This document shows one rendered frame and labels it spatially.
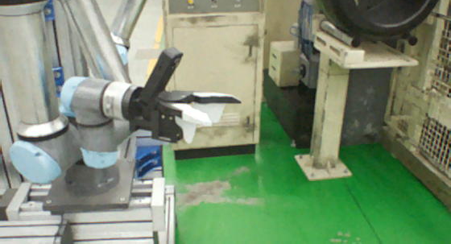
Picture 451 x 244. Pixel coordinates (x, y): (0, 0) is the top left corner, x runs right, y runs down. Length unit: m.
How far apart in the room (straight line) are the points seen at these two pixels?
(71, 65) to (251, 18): 1.32
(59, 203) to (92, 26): 0.46
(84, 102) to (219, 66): 1.61
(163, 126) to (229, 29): 1.61
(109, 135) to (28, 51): 0.23
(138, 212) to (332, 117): 1.50
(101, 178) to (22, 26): 0.46
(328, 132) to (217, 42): 0.82
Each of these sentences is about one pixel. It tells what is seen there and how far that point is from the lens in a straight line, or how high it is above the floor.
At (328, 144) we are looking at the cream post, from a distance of 2.49.
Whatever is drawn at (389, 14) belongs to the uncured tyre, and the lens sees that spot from 2.20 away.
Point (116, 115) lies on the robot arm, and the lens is 0.82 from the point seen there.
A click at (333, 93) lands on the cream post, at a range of 2.35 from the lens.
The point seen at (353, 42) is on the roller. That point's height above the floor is 0.90.
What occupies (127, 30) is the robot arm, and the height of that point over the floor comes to 0.99.
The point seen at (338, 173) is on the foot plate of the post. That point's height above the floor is 0.01.
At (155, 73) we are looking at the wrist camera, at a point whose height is 1.12.
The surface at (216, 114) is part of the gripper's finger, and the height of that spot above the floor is 1.02.
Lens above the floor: 1.37
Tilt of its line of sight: 25 degrees down
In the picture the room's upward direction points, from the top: straight up
